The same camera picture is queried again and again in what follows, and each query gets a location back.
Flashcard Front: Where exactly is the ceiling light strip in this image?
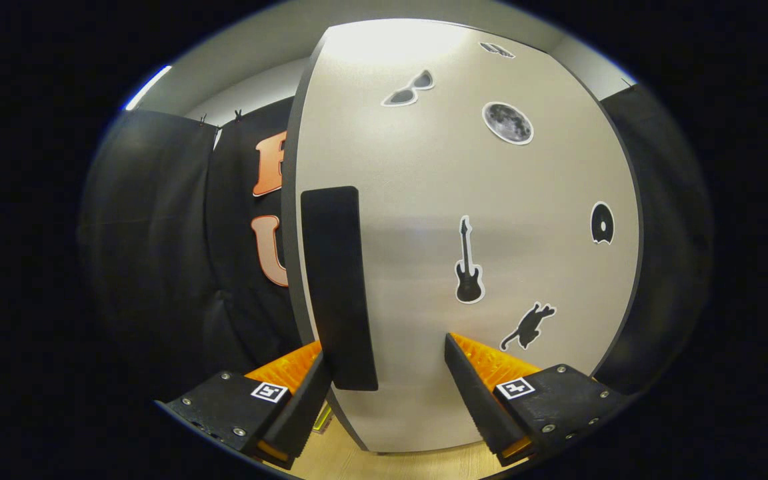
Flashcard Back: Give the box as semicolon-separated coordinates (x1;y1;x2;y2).
124;65;173;111

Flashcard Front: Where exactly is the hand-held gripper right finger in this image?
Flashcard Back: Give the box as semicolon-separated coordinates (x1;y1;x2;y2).
443;333;631;466

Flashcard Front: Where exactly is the black door handle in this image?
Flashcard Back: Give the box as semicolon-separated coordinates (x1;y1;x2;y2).
300;186;379;392

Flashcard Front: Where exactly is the black backdrop cloth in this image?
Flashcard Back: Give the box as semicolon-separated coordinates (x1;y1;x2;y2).
79;83;715;414

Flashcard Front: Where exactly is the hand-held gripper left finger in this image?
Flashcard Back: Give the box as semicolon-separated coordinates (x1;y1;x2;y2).
164;341;333;467

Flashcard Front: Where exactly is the grey shoe cabinet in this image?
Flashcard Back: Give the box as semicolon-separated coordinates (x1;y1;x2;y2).
281;18;645;454

